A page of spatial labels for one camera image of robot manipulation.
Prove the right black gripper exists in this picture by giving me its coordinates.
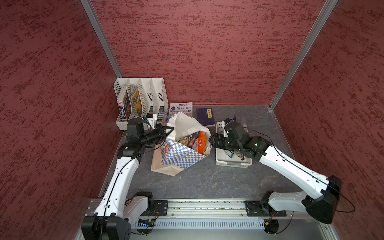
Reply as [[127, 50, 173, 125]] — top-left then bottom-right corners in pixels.
[[208, 133, 242, 151]]

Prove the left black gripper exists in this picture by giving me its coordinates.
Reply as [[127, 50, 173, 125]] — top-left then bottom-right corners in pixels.
[[139, 123, 174, 146]]

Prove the orange condiment packet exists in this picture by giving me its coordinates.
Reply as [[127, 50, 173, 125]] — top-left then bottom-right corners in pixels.
[[197, 132, 207, 155]]

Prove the white blue checkered paper bag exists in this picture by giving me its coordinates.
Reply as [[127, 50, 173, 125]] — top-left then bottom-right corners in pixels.
[[151, 113, 211, 177]]

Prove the black red condiment packet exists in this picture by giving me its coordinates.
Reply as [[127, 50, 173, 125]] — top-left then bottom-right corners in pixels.
[[187, 131, 200, 148]]

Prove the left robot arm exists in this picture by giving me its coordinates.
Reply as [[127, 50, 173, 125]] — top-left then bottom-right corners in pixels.
[[81, 118, 174, 240]]

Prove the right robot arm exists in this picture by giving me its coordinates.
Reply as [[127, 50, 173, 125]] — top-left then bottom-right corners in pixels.
[[209, 121, 342, 224]]

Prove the white plastic tray basket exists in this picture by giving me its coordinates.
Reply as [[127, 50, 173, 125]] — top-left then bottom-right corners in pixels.
[[215, 120, 252, 168]]

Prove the white booklet with text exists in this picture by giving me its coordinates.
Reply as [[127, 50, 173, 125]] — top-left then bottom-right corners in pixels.
[[169, 102, 193, 117]]

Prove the dark navy notebook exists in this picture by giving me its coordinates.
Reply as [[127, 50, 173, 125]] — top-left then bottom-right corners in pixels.
[[197, 108, 215, 127]]

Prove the yellow magazine in rack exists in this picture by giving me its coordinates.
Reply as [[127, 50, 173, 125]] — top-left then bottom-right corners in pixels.
[[131, 86, 142, 116]]

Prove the white file organizer rack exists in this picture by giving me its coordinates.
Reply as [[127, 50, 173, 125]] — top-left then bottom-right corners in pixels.
[[114, 78, 169, 131]]

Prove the blue white book in rack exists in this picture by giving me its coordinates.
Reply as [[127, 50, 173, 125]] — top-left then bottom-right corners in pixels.
[[117, 85, 131, 122]]

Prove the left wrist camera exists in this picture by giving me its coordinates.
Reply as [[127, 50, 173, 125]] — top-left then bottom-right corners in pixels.
[[146, 113, 157, 130]]

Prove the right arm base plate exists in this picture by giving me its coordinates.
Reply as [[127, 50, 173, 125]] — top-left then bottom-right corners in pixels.
[[244, 201, 287, 218]]

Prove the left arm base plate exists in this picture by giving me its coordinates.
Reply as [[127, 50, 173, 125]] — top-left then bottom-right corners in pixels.
[[141, 200, 169, 217]]

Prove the aluminium rail base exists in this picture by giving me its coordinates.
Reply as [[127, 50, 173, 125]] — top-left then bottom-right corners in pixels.
[[133, 199, 327, 234]]

